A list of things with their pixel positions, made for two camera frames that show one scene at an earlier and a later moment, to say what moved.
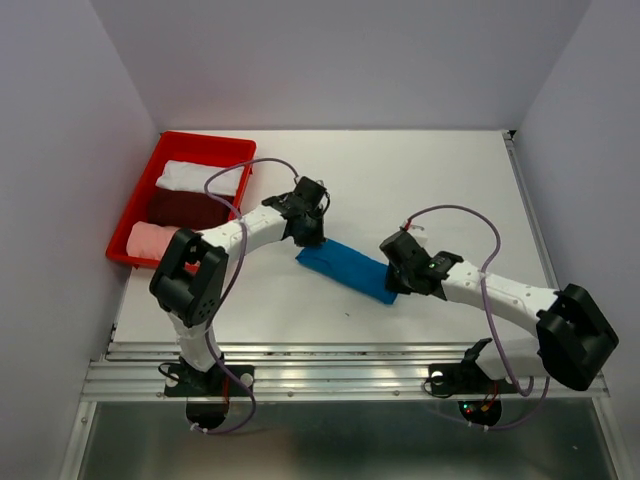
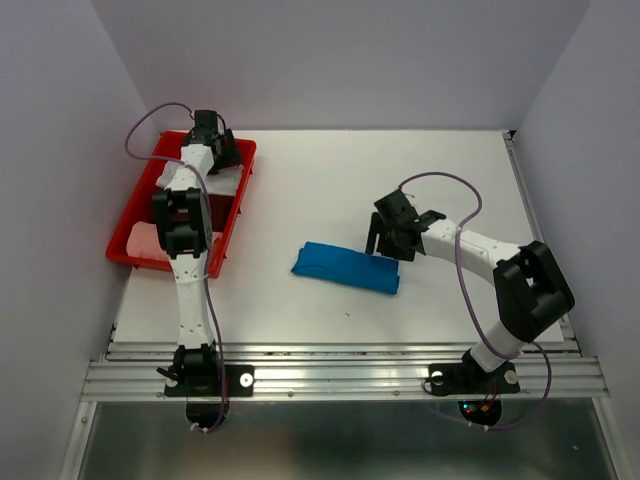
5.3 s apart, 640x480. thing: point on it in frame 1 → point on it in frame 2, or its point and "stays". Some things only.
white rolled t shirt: x=192 y=177 stays
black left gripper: x=317 y=237 → x=231 y=156
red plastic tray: x=184 y=147 stays
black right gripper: x=393 y=285 → x=378 y=225
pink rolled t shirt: x=148 y=241 stays
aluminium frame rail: x=307 y=372 stays
